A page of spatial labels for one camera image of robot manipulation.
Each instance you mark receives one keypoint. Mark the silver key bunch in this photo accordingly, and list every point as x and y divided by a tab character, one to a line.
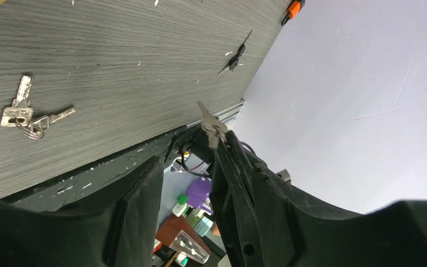
213	127

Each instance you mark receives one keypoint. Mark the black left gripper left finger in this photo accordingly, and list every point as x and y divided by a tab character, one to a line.
114	226

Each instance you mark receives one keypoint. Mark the black headed key bunch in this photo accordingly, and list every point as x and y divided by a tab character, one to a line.
234	61

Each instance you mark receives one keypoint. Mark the clutter under the table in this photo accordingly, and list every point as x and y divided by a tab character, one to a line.
185	221

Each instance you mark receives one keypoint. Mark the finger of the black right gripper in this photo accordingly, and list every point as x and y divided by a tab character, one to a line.
233	205

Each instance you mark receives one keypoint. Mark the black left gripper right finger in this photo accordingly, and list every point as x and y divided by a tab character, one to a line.
297	229

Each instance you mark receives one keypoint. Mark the small orange padlock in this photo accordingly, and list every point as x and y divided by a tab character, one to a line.
293	9

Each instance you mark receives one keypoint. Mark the silver keys with white tag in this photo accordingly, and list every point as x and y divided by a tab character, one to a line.
19	114

